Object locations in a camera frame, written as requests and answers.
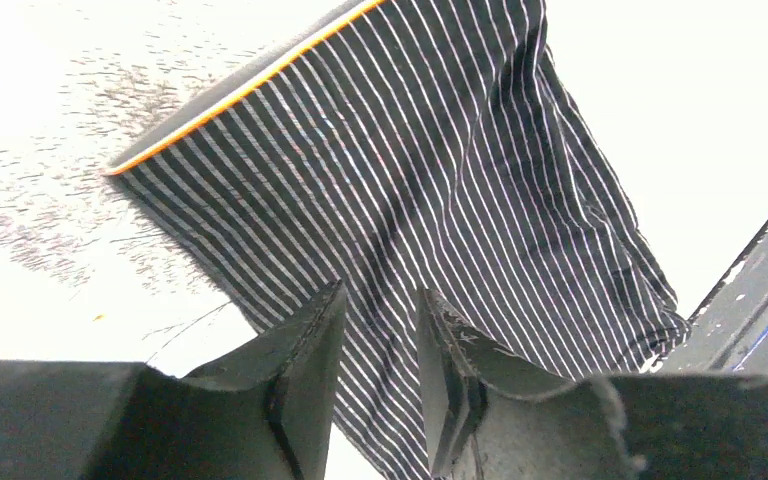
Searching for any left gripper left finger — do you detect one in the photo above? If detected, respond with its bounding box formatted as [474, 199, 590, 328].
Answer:
[0, 281, 347, 479]

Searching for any black striped underwear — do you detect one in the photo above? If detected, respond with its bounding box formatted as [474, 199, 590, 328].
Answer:
[110, 1, 689, 479]

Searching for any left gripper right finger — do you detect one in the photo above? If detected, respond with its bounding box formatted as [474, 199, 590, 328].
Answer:
[415, 288, 768, 479]

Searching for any floral patterned table mat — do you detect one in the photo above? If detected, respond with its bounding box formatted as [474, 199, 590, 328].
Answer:
[0, 1, 768, 374]

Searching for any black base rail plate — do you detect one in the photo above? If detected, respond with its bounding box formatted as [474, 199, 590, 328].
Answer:
[662, 220, 768, 374]

